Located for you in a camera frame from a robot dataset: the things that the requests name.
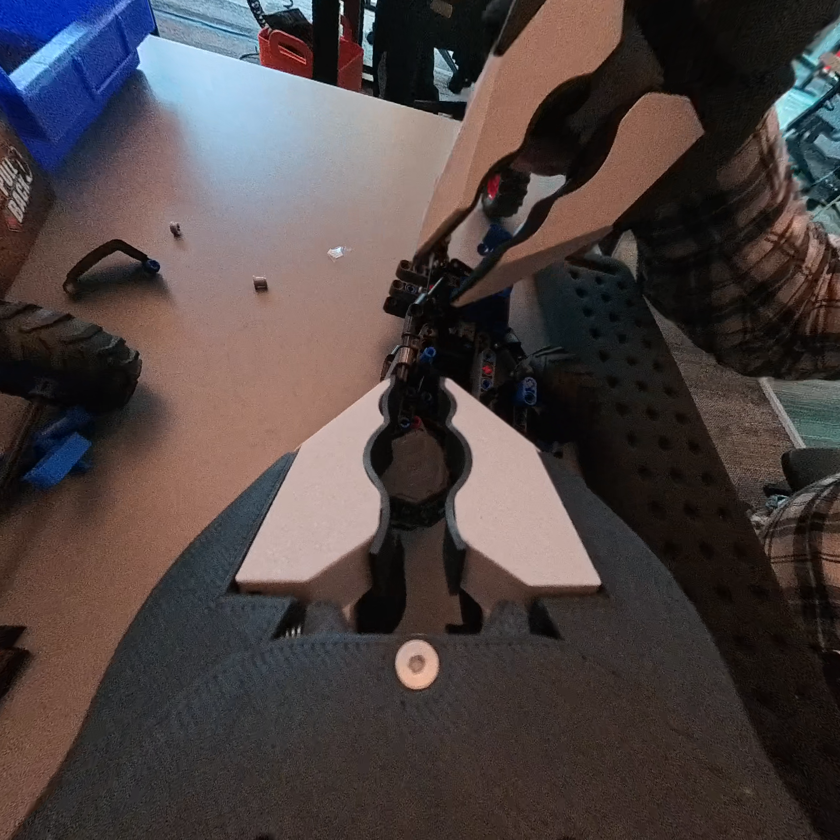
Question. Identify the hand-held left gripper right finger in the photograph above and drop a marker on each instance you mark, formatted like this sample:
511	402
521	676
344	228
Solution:
525	518

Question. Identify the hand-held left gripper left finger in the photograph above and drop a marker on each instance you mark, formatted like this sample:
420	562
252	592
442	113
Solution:
308	518

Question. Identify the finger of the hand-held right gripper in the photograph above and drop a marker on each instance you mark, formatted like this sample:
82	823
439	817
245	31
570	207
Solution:
485	118
623	184

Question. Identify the toy truck chassis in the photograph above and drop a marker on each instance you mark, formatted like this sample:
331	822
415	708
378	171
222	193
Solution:
453	341

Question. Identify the person's right forearm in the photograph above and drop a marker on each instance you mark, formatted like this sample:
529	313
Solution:
735	262

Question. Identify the grey desk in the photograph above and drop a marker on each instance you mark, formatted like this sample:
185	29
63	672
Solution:
262	164

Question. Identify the black wheel with red hub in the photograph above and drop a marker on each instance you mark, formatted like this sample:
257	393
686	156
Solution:
505	190

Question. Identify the black tyre on axle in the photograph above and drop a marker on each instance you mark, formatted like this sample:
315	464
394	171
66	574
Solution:
65	354
551	377

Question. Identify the small white piece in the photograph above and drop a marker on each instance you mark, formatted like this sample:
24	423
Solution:
338	253

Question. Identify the red plastic canister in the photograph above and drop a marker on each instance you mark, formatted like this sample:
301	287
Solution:
289	56

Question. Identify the blue beam piece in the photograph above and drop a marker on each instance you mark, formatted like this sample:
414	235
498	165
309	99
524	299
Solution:
59	453

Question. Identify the person's plaid shirt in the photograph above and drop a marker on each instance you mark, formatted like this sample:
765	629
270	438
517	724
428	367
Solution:
807	558

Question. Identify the black arch piece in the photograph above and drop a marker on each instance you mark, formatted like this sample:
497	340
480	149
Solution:
98	256

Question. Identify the blue storage bin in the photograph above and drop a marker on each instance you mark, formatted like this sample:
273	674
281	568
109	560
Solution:
65	79

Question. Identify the toy truck set box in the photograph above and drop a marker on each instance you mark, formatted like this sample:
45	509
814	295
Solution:
19	197

